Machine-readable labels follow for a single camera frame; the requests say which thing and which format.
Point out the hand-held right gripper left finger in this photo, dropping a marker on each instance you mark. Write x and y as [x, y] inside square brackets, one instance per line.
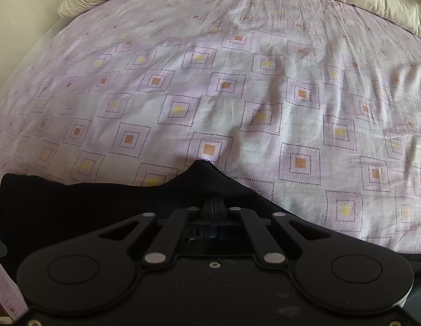
[208, 210]

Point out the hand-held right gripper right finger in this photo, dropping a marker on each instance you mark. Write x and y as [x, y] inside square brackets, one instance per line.
[220, 210]

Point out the black pants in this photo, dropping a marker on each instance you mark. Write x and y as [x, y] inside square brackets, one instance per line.
[78, 207]

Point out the pink square-patterned bed sheet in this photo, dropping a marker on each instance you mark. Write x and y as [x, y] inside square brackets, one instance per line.
[231, 74]

